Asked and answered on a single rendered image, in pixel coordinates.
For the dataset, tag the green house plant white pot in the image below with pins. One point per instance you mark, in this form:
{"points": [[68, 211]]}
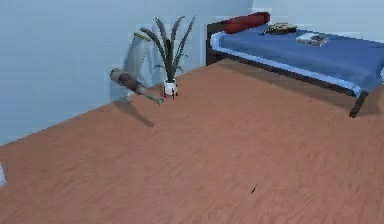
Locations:
{"points": [[170, 56]]}

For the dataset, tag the pale grey tapered object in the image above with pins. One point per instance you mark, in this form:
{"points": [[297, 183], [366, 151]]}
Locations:
{"points": [[136, 56]]}

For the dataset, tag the red bolster pillow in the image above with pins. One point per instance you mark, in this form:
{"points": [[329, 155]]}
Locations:
{"points": [[246, 22]]}

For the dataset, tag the bed with blue cover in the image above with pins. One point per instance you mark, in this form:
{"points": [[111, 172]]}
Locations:
{"points": [[300, 60]]}

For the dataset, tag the dark brown flat object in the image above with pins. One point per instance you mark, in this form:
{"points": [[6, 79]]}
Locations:
{"points": [[280, 28]]}

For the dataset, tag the grey white book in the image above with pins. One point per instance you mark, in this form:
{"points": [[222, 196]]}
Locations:
{"points": [[312, 38]]}

